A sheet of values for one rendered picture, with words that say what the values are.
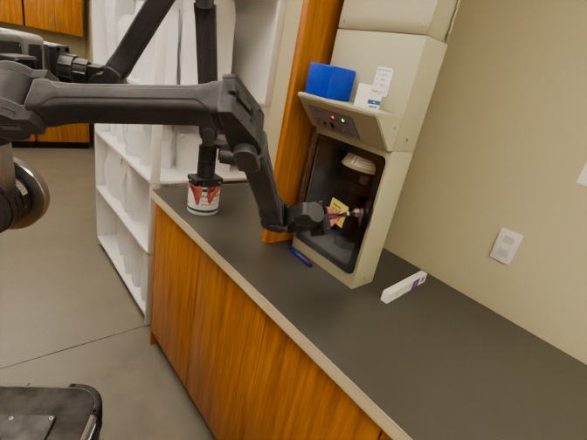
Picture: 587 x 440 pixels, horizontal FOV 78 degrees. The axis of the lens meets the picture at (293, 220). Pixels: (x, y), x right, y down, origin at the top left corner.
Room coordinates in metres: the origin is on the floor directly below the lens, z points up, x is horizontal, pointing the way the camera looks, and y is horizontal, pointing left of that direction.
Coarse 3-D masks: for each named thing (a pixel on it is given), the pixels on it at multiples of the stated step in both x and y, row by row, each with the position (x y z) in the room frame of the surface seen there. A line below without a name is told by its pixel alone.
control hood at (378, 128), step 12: (300, 96) 1.18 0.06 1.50; (312, 96) 1.14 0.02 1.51; (324, 108) 1.12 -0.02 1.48; (336, 108) 1.07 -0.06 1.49; (348, 108) 1.03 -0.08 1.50; (360, 108) 1.01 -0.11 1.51; (312, 120) 1.23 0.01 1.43; (360, 120) 1.03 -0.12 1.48; (372, 120) 0.98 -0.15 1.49; (384, 120) 0.99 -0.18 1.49; (396, 120) 1.02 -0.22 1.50; (336, 132) 1.16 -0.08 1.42; (360, 132) 1.06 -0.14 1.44; (372, 132) 1.02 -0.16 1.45; (384, 132) 1.00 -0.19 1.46; (396, 132) 1.03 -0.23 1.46; (372, 144) 1.05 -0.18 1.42; (384, 144) 1.01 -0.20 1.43
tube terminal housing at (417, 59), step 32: (352, 32) 1.22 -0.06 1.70; (384, 32) 1.14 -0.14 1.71; (352, 64) 1.20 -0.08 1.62; (384, 64) 1.12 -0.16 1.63; (416, 64) 1.05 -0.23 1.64; (352, 96) 1.18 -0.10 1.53; (416, 96) 1.06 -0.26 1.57; (320, 128) 1.26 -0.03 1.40; (416, 128) 1.10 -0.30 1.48; (384, 192) 1.06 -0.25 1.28; (384, 224) 1.09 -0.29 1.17; (320, 256) 1.16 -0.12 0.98; (352, 288) 1.04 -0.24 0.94
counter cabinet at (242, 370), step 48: (192, 240) 1.29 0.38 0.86; (192, 288) 1.26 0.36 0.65; (240, 288) 1.03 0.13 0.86; (192, 336) 1.23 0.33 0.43; (240, 336) 1.00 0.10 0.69; (288, 336) 0.84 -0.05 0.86; (192, 384) 1.20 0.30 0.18; (240, 384) 0.96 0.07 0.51; (288, 384) 0.81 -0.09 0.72; (336, 384) 0.70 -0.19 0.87; (240, 432) 0.93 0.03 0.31; (288, 432) 0.78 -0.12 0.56; (336, 432) 0.67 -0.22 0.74; (384, 432) 0.59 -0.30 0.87
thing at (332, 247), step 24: (336, 144) 1.18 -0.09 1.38; (312, 168) 1.24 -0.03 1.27; (336, 168) 1.16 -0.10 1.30; (360, 168) 1.09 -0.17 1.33; (312, 192) 1.22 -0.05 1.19; (336, 192) 1.14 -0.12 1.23; (360, 192) 1.07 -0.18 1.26; (360, 216) 1.06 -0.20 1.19; (312, 240) 1.18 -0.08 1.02; (336, 240) 1.10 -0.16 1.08; (360, 240) 1.04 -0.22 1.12; (336, 264) 1.08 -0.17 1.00
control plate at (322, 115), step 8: (312, 112) 1.19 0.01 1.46; (320, 112) 1.15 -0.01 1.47; (328, 112) 1.11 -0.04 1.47; (320, 120) 1.19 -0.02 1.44; (328, 120) 1.15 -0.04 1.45; (336, 120) 1.11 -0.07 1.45; (344, 120) 1.08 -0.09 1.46; (352, 120) 1.05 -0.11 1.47; (328, 128) 1.18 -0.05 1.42; (336, 128) 1.14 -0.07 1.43; (352, 128) 1.08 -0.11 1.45; (352, 136) 1.11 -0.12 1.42
